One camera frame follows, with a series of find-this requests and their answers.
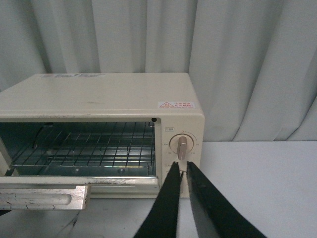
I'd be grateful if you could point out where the white curtain backdrop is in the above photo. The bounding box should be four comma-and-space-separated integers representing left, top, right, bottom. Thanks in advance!
0, 0, 317, 141

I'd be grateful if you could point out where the oven glass door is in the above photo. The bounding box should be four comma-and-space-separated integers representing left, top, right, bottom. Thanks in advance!
0, 176, 160, 210

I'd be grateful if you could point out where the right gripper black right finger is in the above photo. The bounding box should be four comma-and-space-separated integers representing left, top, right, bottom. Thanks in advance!
187, 162, 265, 238

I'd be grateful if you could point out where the cream Toshiba toaster oven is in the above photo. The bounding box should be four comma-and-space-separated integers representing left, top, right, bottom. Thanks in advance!
0, 73, 205, 188

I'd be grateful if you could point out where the metal wire oven rack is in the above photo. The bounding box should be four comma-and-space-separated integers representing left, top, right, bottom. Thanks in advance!
3, 122, 156, 177

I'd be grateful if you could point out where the upper beige temperature knob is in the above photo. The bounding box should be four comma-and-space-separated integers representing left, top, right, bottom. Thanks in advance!
169, 134, 194, 161

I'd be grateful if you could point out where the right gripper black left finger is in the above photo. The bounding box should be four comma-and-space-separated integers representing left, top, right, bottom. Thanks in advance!
134, 162, 183, 238

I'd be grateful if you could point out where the red warning sticker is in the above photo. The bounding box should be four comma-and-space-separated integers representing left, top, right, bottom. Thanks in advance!
158, 101, 195, 109

